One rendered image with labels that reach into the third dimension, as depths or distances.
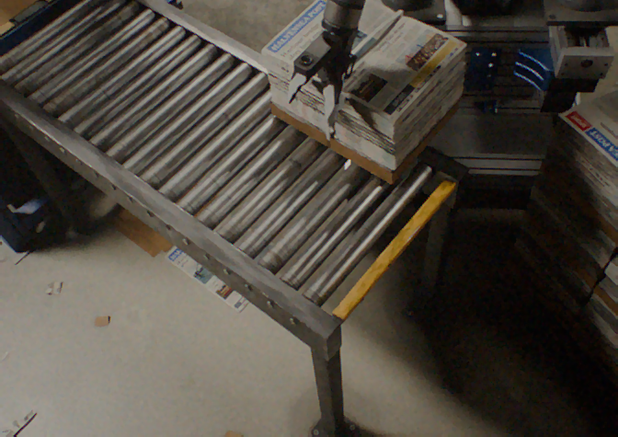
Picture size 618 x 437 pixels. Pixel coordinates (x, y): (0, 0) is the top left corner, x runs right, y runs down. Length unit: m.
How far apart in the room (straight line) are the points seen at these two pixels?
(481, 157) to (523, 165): 0.14
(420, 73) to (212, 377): 1.24
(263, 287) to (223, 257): 0.12
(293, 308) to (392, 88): 0.51
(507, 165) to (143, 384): 1.42
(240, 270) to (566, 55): 1.07
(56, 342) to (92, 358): 0.15
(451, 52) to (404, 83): 0.14
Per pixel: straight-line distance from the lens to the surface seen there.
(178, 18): 2.05
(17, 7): 2.27
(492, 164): 2.37
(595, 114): 1.76
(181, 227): 1.55
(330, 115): 1.40
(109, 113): 1.84
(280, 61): 1.53
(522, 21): 2.11
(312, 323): 1.39
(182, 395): 2.25
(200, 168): 1.65
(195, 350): 2.29
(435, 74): 1.48
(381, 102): 1.42
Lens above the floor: 2.07
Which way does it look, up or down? 56 degrees down
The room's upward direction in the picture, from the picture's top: 6 degrees counter-clockwise
